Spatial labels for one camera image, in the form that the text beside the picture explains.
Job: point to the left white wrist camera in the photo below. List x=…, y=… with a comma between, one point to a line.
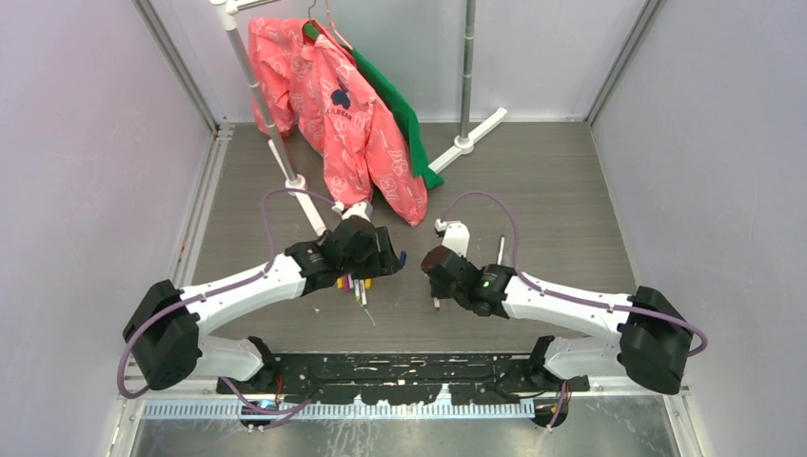
x=362, y=210

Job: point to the pink patterned jacket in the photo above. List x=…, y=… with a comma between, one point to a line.
x=290, y=64

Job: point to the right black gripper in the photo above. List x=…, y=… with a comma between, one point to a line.
x=438, y=292

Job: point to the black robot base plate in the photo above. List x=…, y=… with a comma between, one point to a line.
x=402, y=379

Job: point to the white ribbed cable duct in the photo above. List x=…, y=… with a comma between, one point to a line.
x=231, y=409

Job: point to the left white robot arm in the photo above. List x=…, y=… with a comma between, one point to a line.
x=169, y=334

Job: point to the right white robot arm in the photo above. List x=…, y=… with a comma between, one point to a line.
x=640, y=335

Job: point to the green garment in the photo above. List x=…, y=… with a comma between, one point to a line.
x=346, y=168

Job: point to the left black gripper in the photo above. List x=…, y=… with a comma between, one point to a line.
x=384, y=262

